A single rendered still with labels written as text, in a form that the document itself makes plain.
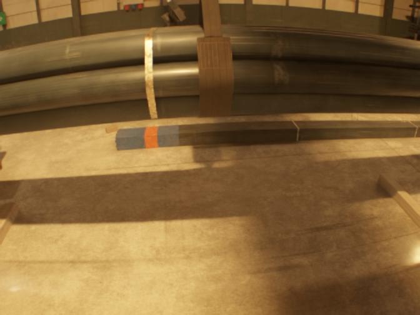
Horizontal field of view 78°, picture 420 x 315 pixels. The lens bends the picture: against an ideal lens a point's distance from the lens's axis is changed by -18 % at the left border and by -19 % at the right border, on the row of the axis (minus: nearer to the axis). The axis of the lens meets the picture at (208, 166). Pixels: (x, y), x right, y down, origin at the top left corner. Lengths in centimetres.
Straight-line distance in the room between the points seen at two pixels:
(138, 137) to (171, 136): 37
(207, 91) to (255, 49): 30
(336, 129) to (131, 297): 300
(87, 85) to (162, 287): 128
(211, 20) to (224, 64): 23
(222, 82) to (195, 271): 125
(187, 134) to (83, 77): 220
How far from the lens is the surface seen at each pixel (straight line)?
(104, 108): 152
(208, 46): 140
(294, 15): 1188
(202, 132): 347
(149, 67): 137
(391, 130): 440
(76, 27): 1135
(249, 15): 1115
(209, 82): 136
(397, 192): 304
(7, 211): 295
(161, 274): 209
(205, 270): 208
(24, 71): 160
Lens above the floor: 159
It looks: 31 degrees down
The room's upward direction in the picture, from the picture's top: 1 degrees counter-clockwise
